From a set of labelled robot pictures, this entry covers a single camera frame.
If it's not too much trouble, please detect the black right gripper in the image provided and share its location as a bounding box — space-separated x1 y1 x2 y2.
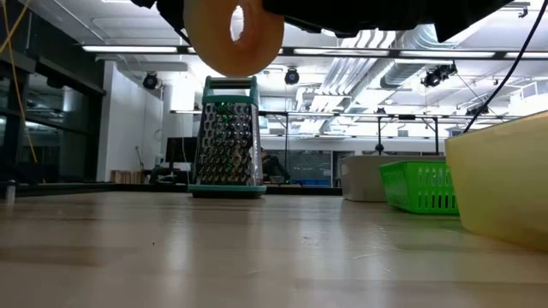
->
261 0 442 39

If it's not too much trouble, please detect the pink-topped toy donut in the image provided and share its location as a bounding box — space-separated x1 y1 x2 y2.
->
182 0 286 79

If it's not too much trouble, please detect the long ceiling light strip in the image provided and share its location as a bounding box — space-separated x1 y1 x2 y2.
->
293 47 390 56
80 44 179 54
504 50 548 60
400 50 497 59

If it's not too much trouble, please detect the black computer monitor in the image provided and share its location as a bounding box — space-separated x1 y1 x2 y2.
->
164 136 199 164

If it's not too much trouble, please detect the teal metal box grater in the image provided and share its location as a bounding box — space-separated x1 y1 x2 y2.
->
188 75 268 199

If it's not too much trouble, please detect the person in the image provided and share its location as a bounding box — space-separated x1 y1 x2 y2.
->
260 147 292 184

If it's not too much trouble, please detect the wooden crate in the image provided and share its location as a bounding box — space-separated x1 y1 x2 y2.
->
110 169 146 185

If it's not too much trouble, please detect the grey plastic bin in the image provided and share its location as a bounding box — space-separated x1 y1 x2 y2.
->
340 154 446 203

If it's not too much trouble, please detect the green slotted plastic basket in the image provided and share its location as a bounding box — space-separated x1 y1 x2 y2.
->
378 160 461 216

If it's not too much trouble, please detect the yellow plastic bin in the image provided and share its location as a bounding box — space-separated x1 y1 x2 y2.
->
444 110 548 252

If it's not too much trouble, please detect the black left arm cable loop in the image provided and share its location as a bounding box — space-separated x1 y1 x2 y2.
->
172 25 193 46

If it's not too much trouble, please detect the black ceiling light rail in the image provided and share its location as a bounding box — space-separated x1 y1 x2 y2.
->
177 44 548 61

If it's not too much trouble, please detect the silver ventilation duct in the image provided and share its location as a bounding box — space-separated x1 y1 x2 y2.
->
325 23 450 91

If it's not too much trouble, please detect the black metal rack frame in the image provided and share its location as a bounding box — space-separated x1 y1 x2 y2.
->
256 110 515 156

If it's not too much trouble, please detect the yellow extension cable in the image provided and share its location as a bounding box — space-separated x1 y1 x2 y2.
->
0 0 39 164

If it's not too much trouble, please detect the black ceiling camera cluster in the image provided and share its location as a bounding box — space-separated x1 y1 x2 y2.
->
421 63 458 89

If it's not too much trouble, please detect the black aluminium table frame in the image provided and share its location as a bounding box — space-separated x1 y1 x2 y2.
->
0 182 343 197

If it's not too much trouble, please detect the grey cylindrical post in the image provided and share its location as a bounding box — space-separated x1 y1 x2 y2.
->
3 179 18 204

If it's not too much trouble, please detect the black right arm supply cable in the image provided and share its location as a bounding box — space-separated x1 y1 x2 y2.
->
463 0 548 133

